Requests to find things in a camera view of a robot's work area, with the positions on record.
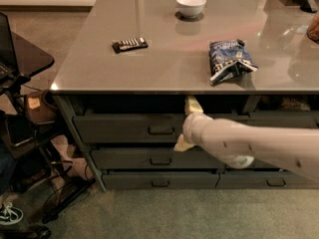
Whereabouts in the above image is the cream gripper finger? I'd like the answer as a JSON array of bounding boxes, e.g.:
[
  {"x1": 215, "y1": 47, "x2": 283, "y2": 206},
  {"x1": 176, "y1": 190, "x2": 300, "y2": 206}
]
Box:
[
  {"x1": 184, "y1": 96, "x2": 203, "y2": 116},
  {"x1": 173, "y1": 134, "x2": 193, "y2": 151}
]

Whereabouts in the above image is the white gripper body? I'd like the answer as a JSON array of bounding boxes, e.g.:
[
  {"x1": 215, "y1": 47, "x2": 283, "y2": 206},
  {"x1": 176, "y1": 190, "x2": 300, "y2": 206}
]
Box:
[{"x1": 182, "y1": 113, "x2": 213, "y2": 144}]

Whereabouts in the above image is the grey drawer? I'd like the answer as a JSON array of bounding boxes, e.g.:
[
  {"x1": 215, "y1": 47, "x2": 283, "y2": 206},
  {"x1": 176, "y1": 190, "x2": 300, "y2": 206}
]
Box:
[
  {"x1": 91, "y1": 147, "x2": 225, "y2": 169},
  {"x1": 216, "y1": 172, "x2": 319, "y2": 189},
  {"x1": 227, "y1": 159, "x2": 275, "y2": 169},
  {"x1": 73, "y1": 113, "x2": 250, "y2": 144},
  {"x1": 102, "y1": 171, "x2": 219, "y2": 190},
  {"x1": 246, "y1": 111, "x2": 319, "y2": 128}
]

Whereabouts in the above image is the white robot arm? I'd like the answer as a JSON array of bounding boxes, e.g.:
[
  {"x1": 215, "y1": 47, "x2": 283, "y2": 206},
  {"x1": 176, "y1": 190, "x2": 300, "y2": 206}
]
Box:
[{"x1": 174, "y1": 96, "x2": 319, "y2": 181}]

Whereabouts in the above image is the blue chip bag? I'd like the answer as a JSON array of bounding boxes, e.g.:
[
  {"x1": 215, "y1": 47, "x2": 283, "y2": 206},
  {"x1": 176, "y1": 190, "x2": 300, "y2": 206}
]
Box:
[{"x1": 209, "y1": 39, "x2": 258, "y2": 86}]

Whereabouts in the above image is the black candy bar wrapper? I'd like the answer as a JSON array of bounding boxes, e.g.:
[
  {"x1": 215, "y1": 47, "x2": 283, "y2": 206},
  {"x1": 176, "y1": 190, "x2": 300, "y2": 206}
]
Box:
[{"x1": 112, "y1": 37, "x2": 149, "y2": 54}]

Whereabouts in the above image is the white ceramic bowl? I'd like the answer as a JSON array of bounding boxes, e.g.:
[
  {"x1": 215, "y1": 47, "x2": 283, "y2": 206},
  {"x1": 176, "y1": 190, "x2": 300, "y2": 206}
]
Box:
[{"x1": 176, "y1": 0, "x2": 206, "y2": 18}]

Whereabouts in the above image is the brown object at right edge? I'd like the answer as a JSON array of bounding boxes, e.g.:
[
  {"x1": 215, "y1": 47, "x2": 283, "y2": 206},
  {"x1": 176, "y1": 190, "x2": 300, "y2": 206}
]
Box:
[{"x1": 307, "y1": 14, "x2": 319, "y2": 43}]

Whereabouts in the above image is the brown cardboard box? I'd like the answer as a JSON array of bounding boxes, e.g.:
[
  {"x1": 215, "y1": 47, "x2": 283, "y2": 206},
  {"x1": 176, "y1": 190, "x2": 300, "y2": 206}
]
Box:
[{"x1": 24, "y1": 90, "x2": 58, "y2": 124}]

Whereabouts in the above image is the black side table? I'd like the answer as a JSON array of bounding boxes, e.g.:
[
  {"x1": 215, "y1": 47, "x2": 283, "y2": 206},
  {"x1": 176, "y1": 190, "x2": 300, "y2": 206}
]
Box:
[{"x1": 1, "y1": 33, "x2": 96, "y2": 224}]

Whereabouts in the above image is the black laptop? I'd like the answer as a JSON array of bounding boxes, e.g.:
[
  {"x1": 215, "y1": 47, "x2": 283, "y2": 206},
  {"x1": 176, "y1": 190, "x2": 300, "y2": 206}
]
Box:
[{"x1": 0, "y1": 12, "x2": 19, "y2": 83}]

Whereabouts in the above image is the grey drawer cabinet frame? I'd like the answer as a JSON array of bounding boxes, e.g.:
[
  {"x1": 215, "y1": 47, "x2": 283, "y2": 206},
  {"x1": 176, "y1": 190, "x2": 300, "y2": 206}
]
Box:
[{"x1": 53, "y1": 90, "x2": 317, "y2": 189}]

